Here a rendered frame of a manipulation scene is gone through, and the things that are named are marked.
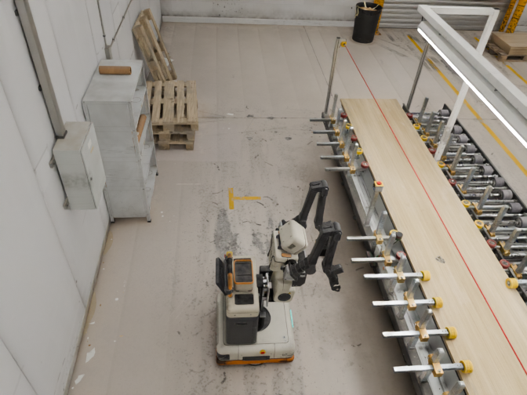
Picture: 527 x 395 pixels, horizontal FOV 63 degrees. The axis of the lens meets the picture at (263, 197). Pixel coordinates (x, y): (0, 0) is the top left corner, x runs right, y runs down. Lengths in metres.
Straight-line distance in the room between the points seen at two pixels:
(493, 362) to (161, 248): 3.24
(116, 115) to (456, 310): 3.34
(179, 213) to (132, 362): 1.87
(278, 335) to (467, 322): 1.47
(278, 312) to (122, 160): 2.16
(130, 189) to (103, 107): 0.99
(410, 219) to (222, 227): 2.09
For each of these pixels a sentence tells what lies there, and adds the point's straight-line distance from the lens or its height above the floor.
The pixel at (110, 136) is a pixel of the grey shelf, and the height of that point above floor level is 1.17.
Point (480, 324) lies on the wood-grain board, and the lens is 3.64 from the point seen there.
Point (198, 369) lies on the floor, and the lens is 4.03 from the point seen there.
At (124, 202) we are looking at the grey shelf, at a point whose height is 0.31.
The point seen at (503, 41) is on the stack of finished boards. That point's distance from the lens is 10.90.
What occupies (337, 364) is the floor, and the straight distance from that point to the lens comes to 4.14.
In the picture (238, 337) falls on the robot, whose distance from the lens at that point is 3.67.
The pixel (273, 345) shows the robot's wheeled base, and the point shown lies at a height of 0.28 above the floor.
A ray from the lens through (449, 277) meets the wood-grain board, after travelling 3.82.
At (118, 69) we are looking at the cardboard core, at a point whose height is 1.61.
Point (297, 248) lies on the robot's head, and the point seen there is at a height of 1.30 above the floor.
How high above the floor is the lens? 3.58
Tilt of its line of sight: 41 degrees down
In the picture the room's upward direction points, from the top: 4 degrees clockwise
